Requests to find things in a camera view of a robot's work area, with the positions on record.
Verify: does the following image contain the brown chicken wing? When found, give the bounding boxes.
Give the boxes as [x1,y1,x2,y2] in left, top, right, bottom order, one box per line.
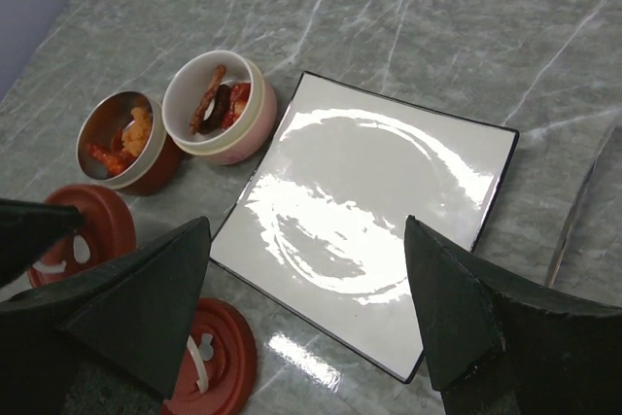
[110,128,123,152]

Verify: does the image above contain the red lid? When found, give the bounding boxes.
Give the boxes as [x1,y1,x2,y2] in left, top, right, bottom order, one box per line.
[27,184,136,288]
[161,297,258,414]

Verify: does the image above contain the red chicken drumstick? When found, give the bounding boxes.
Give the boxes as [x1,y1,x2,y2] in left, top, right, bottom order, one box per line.
[86,143,136,177]

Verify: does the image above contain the white pink bowl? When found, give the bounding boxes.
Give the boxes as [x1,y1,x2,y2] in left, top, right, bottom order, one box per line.
[161,50,277,165]

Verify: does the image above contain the dark octopus tentacle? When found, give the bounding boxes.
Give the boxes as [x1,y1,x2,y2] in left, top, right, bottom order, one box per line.
[198,85,232,134]

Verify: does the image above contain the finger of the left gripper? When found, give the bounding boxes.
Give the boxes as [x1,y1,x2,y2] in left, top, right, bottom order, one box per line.
[0,198,86,287]

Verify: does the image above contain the white rectangular plate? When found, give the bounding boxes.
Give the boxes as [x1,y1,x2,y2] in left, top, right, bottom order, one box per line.
[211,72,519,383]

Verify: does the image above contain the steel bowl red base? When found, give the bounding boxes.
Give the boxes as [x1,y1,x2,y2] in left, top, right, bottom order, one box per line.
[76,91,182,196]

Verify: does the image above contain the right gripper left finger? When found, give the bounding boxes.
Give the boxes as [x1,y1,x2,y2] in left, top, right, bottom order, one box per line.
[1,217,211,414]

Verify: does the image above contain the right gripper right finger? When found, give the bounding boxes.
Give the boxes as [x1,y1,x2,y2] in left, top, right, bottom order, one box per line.
[404,216,621,414]

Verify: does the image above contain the red bone-shaped meat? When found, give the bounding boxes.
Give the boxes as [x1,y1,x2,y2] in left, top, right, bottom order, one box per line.
[229,82,252,120]

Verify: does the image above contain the orange fried nugget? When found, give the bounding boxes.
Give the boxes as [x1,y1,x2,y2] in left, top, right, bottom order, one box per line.
[121,107,152,157]

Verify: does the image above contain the metal tongs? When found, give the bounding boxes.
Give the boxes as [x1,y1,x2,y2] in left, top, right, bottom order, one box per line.
[544,118,621,289]

